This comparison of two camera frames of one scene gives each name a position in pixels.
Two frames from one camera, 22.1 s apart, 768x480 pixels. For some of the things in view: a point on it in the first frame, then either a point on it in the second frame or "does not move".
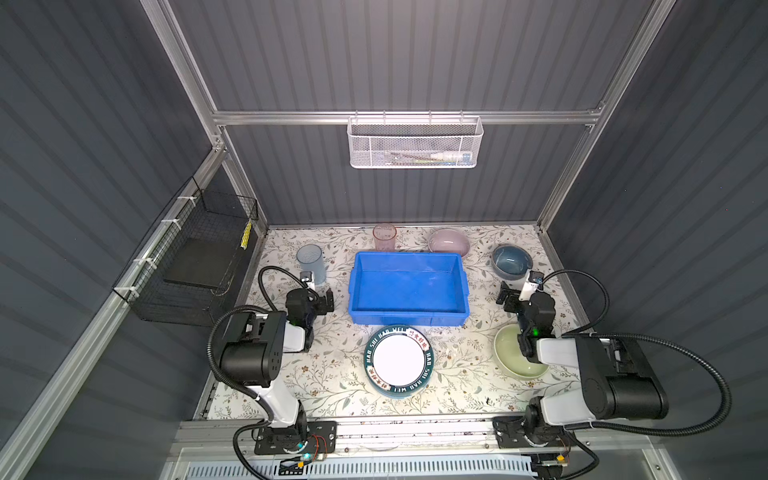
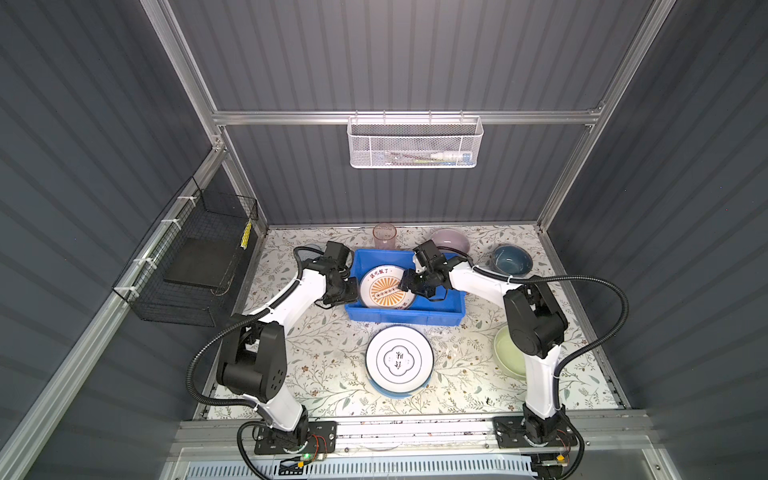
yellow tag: (246, 235) does not move
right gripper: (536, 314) to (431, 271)
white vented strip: (369, 469) does not move
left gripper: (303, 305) to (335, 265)
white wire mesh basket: (414, 142) does not move
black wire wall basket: (191, 271) does not move
